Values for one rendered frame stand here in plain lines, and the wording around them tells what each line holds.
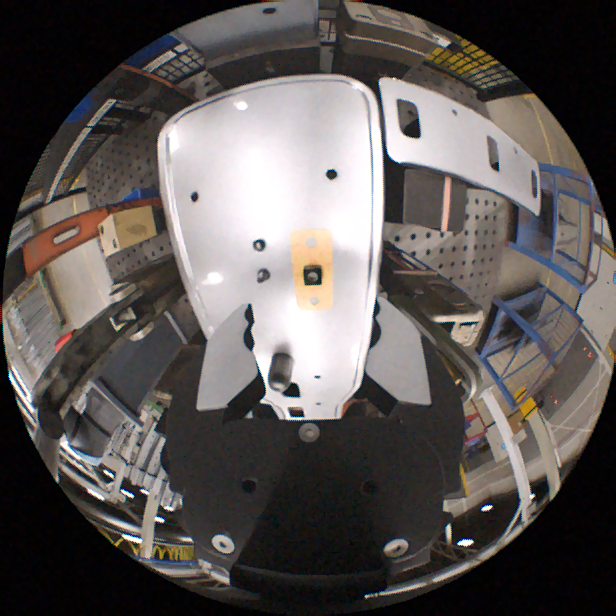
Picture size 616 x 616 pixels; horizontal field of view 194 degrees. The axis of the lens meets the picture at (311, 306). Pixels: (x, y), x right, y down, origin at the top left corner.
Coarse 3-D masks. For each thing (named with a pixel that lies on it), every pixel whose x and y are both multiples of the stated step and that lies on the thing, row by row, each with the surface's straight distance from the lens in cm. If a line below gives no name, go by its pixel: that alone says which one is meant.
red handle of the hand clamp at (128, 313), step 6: (126, 306) 22; (132, 306) 22; (120, 312) 22; (126, 312) 22; (132, 312) 22; (114, 318) 23; (120, 318) 23; (126, 318) 22; (132, 318) 22; (114, 324) 23; (120, 324) 23; (72, 330) 28; (66, 336) 29; (60, 342) 30; (60, 348) 30
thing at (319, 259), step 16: (304, 240) 16; (320, 240) 16; (304, 256) 17; (320, 256) 17; (304, 272) 16; (320, 272) 16; (304, 288) 18; (320, 288) 18; (304, 304) 19; (320, 304) 19
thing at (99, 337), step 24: (144, 312) 23; (72, 336) 22; (96, 336) 22; (120, 336) 21; (72, 360) 21; (96, 360) 21; (48, 384) 21; (72, 384) 22; (48, 408) 19; (48, 432) 20
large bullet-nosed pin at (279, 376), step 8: (272, 360) 24; (280, 360) 23; (288, 360) 24; (272, 368) 23; (280, 368) 23; (288, 368) 23; (272, 376) 22; (280, 376) 22; (288, 376) 23; (272, 384) 22; (280, 384) 22; (288, 384) 23
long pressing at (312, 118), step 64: (192, 128) 22; (256, 128) 19; (320, 128) 18; (192, 192) 20; (256, 192) 17; (320, 192) 17; (384, 192) 18; (192, 256) 21; (256, 256) 18; (256, 320) 21; (320, 320) 20; (320, 384) 29
